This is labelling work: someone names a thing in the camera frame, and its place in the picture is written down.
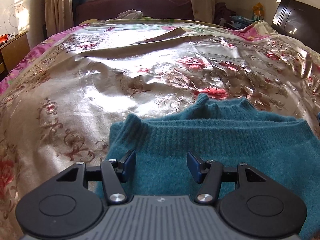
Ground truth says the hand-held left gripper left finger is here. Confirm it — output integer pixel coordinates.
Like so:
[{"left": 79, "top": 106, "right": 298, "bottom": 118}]
[{"left": 55, "top": 149, "right": 137, "bottom": 204}]

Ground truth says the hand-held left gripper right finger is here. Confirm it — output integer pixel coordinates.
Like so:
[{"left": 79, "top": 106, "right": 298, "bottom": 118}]
[{"left": 187, "top": 151, "right": 268, "bottom": 204}]

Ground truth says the teal knitted sweater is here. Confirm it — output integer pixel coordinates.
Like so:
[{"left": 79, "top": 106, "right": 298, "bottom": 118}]
[{"left": 96, "top": 94, "right": 320, "bottom": 240}]

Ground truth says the floral satin bedspread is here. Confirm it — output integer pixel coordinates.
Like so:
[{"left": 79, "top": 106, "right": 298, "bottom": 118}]
[{"left": 0, "top": 19, "right": 320, "bottom": 240}]

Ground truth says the white crumpled cloth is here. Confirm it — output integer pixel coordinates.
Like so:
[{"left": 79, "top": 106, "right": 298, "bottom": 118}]
[{"left": 115, "top": 9, "right": 145, "bottom": 20}]

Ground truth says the light blue bedding pile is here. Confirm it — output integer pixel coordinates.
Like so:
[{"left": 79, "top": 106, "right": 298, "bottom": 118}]
[{"left": 228, "top": 15, "right": 253, "bottom": 30}]

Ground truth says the dark clothing pile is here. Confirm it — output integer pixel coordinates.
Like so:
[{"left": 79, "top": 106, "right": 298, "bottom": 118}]
[{"left": 214, "top": 2, "right": 237, "bottom": 26}]

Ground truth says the wooden side cabinet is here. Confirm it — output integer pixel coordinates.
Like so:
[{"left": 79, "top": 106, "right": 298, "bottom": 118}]
[{"left": 0, "top": 30, "right": 31, "bottom": 81}]

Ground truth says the dark red sofa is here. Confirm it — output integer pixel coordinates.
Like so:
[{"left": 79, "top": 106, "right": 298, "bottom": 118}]
[{"left": 75, "top": 0, "right": 195, "bottom": 26}]

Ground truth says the beige curtain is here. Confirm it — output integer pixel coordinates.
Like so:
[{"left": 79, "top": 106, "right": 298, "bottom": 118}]
[
  {"left": 189, "top": 0, "right": 216, "bottom": 23},
  {"left": 45, "top": 0, "right": 75, "bottom": 38}
]

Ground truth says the yellow bag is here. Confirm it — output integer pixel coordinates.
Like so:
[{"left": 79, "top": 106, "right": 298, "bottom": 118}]
[{"left": 252, "top": 2, "right": 265, "bottom": 21}]

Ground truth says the dark wooden headboard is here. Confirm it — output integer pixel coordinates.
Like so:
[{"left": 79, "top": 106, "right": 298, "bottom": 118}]
[{"left": 271, "top": 0, "right": 320, "bottom": 47}]

